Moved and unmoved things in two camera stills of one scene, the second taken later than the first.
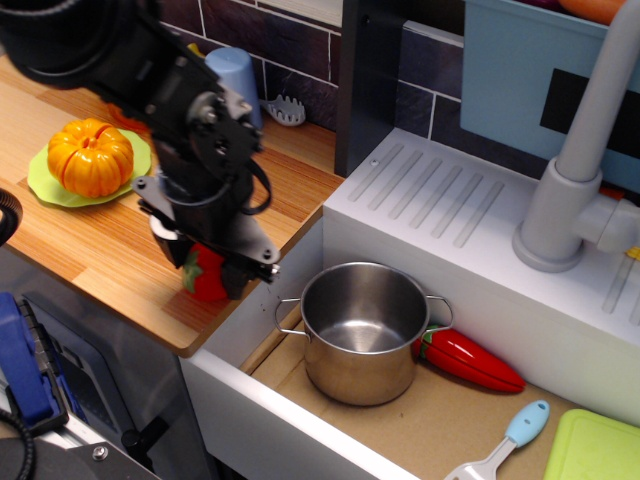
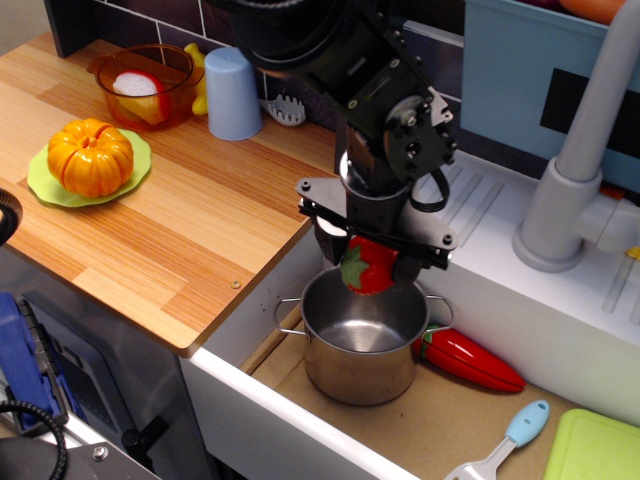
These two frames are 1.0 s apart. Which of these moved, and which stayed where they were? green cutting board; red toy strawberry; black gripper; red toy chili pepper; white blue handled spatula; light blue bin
Moved: black gripper; red toy strawberry
Stayed: white blue handled spatula; light blue bin; red toy chili pepper; green cutting board
